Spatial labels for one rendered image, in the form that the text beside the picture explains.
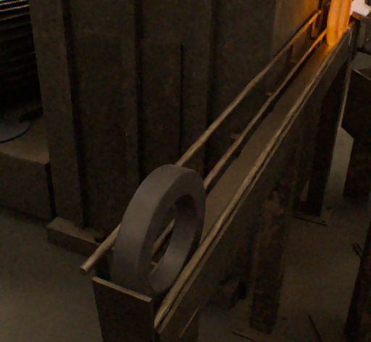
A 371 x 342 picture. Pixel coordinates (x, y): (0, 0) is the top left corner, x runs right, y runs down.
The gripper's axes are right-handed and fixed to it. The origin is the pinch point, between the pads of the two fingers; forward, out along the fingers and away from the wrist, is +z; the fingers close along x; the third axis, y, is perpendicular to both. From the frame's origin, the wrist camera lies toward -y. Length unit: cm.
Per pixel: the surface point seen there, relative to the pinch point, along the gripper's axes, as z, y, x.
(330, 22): -0.8, -0.7, 21.5
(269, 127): -4, -13, 72
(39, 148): 70, -75, 49
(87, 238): 34, -83, 65
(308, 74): -3.5, -10.4, 40.8
